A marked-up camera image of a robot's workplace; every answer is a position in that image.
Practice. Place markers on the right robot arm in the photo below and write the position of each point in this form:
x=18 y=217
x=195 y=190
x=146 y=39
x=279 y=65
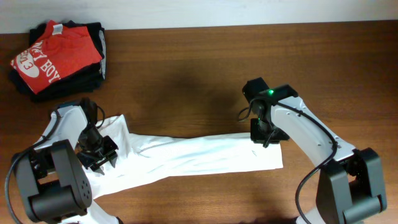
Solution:
x=351 y=185

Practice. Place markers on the white printed t-shirt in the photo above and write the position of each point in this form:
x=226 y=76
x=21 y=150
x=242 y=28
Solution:
x=144 y=159

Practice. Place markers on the red folded printed t-shirt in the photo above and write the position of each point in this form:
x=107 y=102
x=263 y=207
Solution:
x=55 y=52

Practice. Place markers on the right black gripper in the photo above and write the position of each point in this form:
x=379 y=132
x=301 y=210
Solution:
x=259 y=135

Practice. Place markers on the black folded clothes stack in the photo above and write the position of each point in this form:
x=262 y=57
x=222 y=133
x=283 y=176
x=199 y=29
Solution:
x=85 y=80

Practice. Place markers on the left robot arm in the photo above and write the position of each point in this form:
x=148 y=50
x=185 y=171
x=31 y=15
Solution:
x=50 y=174

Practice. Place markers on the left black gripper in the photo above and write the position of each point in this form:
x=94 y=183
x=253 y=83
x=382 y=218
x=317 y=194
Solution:
x=99 y=154

